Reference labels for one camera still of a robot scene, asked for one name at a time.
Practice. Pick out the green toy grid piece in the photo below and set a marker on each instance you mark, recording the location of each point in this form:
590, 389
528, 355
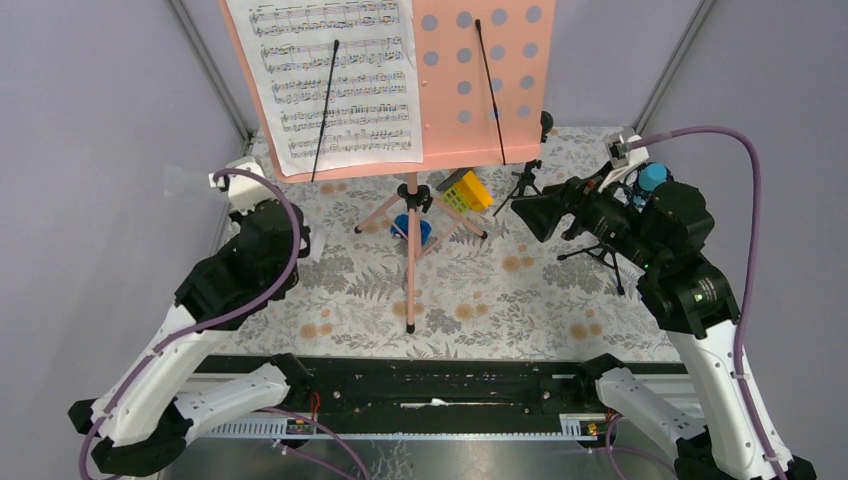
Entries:
454, 198

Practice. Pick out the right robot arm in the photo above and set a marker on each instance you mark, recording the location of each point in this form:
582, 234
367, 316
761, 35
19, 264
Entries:
693, 303

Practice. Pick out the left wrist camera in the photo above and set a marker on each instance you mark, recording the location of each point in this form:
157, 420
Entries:
244, 194

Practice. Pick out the black microphone on tripod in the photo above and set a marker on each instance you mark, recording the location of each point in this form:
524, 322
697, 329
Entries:
527, 177

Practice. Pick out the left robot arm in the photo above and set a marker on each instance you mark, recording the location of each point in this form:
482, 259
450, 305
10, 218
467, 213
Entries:
143, 423

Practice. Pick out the blue toy car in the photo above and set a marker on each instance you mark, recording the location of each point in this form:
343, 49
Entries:
400, 224

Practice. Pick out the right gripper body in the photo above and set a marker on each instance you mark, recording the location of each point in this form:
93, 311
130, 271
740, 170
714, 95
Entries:
592, 203

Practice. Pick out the blue microphone on tripod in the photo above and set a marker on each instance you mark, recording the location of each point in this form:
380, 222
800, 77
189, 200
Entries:
647, 178

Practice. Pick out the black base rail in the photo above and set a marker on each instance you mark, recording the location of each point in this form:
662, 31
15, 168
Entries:
362, 386

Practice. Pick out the floral table cloth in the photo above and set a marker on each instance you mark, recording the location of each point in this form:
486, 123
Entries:
504, 297

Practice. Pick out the sheet music page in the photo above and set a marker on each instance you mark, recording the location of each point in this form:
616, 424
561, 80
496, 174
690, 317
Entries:
318, 238
336, 82

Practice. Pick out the pink music stand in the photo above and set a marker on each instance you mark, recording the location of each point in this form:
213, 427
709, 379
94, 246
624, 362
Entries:
482, 68

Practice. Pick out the yellow toy block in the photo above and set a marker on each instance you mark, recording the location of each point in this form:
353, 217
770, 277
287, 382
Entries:
475, 193

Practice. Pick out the white slotted cable duct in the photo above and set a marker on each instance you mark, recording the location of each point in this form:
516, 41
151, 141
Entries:
433, 425

